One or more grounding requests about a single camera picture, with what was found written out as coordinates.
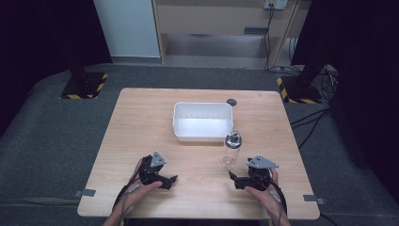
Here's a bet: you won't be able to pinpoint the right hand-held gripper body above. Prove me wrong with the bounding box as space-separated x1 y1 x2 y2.
241 154 279 192

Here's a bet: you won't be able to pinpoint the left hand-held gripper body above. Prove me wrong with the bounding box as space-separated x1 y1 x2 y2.
137 151 168 186

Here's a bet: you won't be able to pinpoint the person's right hand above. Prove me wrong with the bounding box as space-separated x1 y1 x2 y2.
244 168 284 216

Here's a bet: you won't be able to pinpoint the person's left hand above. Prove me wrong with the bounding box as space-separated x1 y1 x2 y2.
122 157 164 215

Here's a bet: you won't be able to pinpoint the clear bottle with dark cap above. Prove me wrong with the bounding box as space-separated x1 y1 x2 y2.
220 129 243 171

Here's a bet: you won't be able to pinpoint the grey table edge clamp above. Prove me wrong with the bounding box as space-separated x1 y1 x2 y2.
73 188 97 199
302 194 327 205

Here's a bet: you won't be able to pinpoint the white plastic bin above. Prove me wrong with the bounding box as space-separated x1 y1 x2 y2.
171 101 234 143

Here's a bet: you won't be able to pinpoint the black stand with striped base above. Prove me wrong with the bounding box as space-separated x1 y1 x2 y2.
276 59 325 105
58 53 109 101

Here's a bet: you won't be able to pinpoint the white panel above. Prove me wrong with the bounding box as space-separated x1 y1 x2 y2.
92 0 162 59

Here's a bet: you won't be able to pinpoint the dark curtain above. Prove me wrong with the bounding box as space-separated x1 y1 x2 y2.
0 0 113 137
291 0 399 197

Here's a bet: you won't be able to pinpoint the light wooden cabinet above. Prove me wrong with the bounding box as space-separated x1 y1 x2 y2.
152 0 312 69

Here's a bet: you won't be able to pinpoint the right hand-held gripper cable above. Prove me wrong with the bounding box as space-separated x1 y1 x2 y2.
266 178 288 220

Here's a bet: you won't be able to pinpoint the hand-held gripper cable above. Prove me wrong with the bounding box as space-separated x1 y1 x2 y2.
266 178 288 220
113 177 141 220

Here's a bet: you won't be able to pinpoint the left hand-held gripper cable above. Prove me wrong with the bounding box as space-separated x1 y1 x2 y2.
113 177 141 220

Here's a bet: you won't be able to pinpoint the black floor cables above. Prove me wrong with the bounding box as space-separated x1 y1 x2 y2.
289 107 332 151

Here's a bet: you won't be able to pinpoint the tangled cable bundle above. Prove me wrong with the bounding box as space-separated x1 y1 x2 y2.
313 63 341 102

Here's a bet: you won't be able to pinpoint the black socket cable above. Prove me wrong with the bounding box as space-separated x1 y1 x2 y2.
263 8 277 72

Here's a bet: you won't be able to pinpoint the white wall socket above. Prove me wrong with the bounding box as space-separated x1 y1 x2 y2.
263 0 289 10

